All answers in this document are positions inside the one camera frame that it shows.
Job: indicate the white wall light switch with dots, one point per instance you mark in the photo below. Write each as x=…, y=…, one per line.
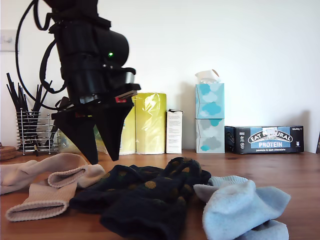
x=8, y=41

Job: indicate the white tissue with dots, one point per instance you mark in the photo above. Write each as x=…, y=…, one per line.
x=205, y=76

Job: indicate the grey arm camera box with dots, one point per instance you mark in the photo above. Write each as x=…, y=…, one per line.
x=125, y=76

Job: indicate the thin black stick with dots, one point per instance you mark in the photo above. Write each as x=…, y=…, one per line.
x=47, y=90
x=14, y=97
x=16, y=91
x=38, y=93
x=23, y=102

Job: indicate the yellow paper towel pack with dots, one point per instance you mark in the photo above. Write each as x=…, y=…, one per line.
x=150, y=120

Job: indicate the white carton black top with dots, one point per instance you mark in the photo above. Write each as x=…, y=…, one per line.
x=174, y=132

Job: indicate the beige ribbed sock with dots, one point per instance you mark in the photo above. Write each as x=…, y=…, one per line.
x=42, y=197
x=30, y=170

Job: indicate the light blue sock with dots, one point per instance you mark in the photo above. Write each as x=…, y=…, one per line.
x=237, y=207
x=202, y=192

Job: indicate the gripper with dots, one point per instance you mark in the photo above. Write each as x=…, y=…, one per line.
x=87, y=85

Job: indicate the grey cloud tissue box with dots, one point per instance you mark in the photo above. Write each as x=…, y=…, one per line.
x=209, y=136

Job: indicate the blue cloud tissue box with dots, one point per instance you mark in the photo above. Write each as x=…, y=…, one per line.
x=209, y=101

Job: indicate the black Eat Natural bar box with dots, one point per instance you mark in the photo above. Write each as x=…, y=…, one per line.
x=265, y=142

